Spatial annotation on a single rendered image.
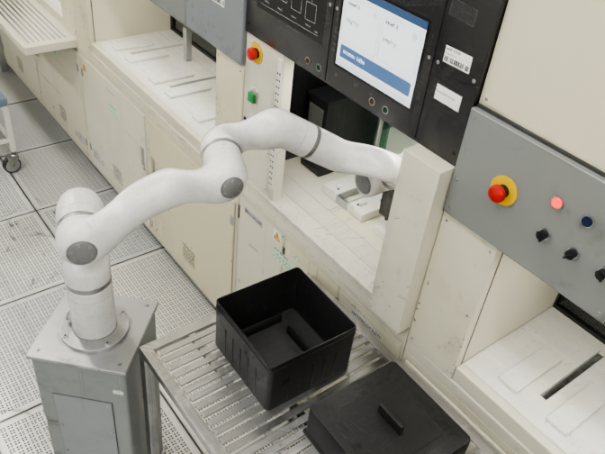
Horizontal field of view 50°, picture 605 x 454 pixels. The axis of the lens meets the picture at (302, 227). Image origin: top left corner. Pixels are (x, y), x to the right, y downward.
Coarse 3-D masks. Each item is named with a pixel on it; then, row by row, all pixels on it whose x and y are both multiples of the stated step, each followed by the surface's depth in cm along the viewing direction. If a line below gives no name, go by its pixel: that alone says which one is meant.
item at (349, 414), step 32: (352, 384) 165; (384, 384) 166; (416, 384) 167; (320, 416) 156; (352, 416) 157; (384, 416) 157; (416, 416) 159; (448, 416) 160; (320, 448) 160; (352, 448) 150; (384, 448) 151; (416, 448) 152; (448, 448) 153
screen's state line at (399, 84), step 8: (344, 48) 167; (344, 56) 168; (352, 56) 165; (360, 56) 163; (360, 64) 164; (368, 64) 161; (376, 64) 159; (368, 72) 162; (376, 72) 160; (384, 72) 158; (384, 80) 159; (392, 80) 157; (400, 80) 154; (400, 88) 155; (408, 88) 153; (408, 96) 154
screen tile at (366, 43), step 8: (352, 0) 159; (352, 8) 160; (360, 8) 158; (368, 8) 155; (352, 16) 161; (360, 16) 158; (368, 16) 156; (344, 24) 164; (368, 24) 157; (376, 24) 155; (344, 32) 165; (352, 32) 163; (360, 32) 160; (368, 32) 158; (376, 32) 156; (352, 40) 163; (360, 40) 161; (368, 40) 159; (360, 48) 162; (368, 48) 160
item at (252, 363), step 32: (256, 288) 181; (288, 288) 191; (320, 288) 181; (224, 320) 173; (256, 320) 190; (288, 320) 193; (320, 320) 186; (224, 352) 180; (256, 352) 162; (288, 352) 183; (320, 352) 167; (256, 384) 168; (288, 384) 166
